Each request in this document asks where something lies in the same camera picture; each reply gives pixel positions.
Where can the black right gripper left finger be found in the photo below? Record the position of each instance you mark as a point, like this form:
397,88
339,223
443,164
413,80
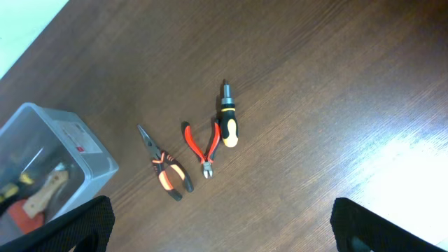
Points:
86,228

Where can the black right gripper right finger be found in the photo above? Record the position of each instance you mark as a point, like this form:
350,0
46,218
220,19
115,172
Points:
357,229

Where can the orange scraper wooden handle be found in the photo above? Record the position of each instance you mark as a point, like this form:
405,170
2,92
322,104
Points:
28,214

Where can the clear plastic container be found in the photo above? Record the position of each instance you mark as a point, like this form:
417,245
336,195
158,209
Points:
39,141

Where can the orange black needle-nose pliers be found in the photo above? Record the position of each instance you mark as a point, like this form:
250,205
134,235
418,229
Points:
160,158

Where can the red diagonal cutters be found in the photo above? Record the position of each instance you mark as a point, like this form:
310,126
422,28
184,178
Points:
206,158

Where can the yellow black stubby screwdriver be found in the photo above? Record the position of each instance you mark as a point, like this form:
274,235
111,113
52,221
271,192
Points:
228,122

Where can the metal file yellow black handle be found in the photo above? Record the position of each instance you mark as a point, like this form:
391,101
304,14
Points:
13,192

